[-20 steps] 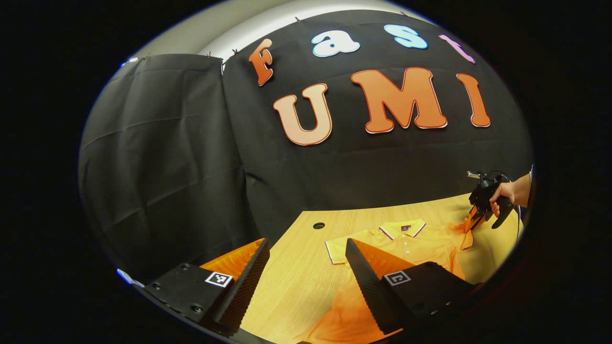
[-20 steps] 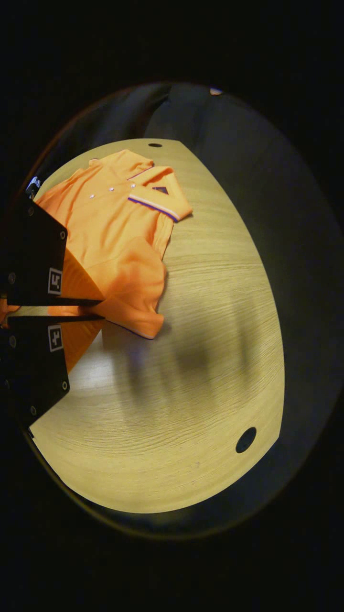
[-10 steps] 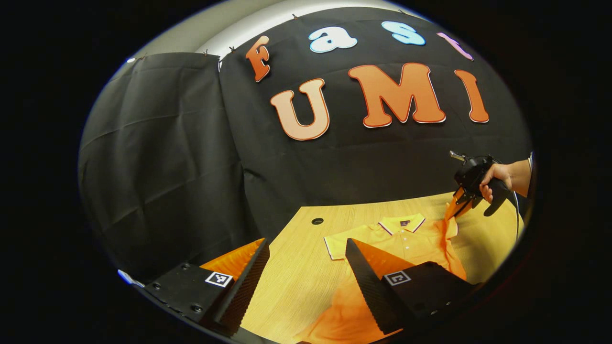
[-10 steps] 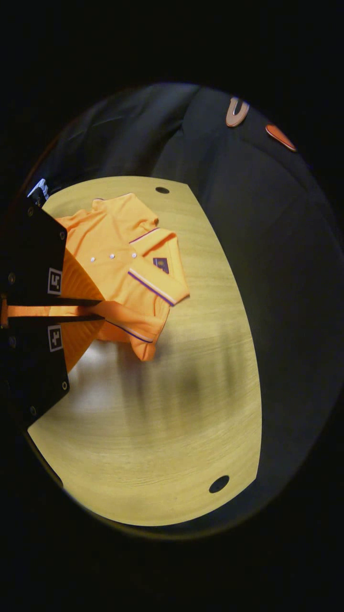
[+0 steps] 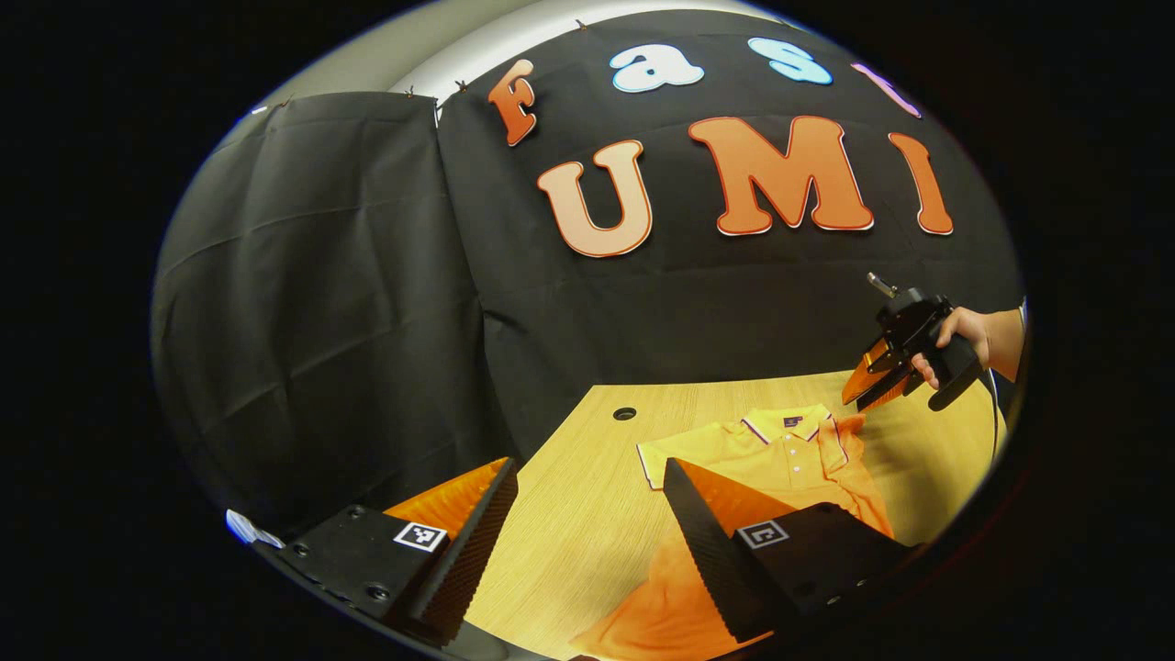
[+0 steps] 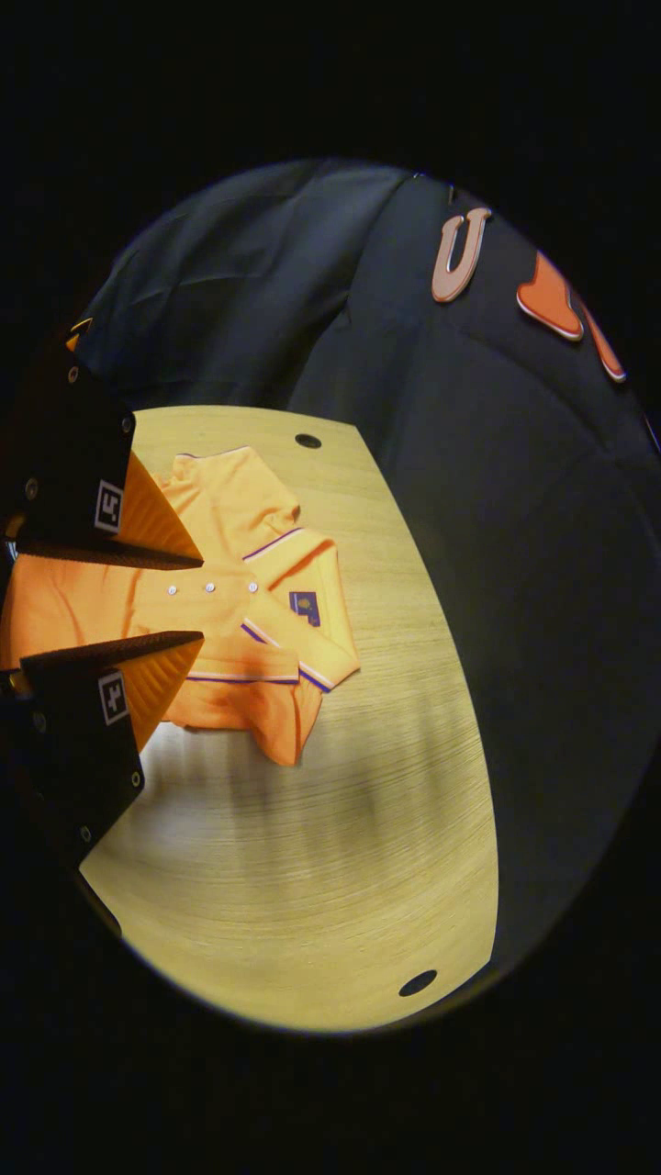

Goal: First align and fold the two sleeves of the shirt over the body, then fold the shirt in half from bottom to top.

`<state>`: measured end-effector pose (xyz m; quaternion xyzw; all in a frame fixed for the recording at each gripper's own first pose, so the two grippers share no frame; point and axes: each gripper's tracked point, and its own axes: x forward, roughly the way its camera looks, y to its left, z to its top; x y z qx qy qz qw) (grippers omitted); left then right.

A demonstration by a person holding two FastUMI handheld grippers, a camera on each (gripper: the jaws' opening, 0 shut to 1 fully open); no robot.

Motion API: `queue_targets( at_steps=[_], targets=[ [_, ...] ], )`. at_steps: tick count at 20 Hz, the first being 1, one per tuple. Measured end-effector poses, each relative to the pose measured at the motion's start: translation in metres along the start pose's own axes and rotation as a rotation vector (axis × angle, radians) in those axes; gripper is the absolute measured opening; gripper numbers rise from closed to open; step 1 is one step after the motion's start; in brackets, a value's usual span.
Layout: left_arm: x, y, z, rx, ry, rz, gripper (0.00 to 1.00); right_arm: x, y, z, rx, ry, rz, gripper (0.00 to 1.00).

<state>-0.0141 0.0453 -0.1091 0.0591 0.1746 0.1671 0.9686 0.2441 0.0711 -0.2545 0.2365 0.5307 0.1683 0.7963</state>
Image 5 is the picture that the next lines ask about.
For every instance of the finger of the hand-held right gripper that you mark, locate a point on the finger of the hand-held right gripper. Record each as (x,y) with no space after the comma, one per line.
(866,376)
(886,393)

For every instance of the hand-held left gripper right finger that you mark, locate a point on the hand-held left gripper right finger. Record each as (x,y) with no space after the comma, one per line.
(711,551)

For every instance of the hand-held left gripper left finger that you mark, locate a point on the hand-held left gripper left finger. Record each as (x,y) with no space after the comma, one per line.
(473,551)

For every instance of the orange T-shirt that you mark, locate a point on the orange T-shirt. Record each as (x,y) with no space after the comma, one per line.
(789,459)

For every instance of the black backdrop cloth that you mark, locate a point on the black backdrop cloth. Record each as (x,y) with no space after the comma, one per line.
(367,275)

